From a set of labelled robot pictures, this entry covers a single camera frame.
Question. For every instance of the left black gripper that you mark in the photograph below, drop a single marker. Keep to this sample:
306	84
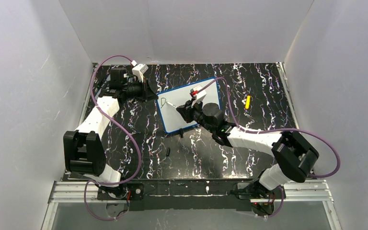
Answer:
144	89

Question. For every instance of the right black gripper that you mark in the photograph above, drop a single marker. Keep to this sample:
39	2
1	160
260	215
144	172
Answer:
188	110

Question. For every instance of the black marker cap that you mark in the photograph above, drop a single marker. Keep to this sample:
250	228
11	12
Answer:
168	152

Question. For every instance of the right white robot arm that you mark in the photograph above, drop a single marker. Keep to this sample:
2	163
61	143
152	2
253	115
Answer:
295	156

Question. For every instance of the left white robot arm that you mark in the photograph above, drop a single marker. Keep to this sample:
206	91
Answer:
83	150

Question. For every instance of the yellow marker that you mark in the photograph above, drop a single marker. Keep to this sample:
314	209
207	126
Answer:
247	102

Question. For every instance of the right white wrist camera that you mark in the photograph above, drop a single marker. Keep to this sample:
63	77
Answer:
198	94

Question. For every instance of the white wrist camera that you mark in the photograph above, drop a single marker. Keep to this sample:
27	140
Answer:
198	94
138	70

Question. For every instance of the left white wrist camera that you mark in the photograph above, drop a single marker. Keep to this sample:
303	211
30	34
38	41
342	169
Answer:
138	70

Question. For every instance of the whiteboard wire stand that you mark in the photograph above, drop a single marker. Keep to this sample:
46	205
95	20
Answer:
181	133

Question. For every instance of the aluminium front rail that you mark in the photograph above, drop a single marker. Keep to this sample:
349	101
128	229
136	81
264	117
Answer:
73	192

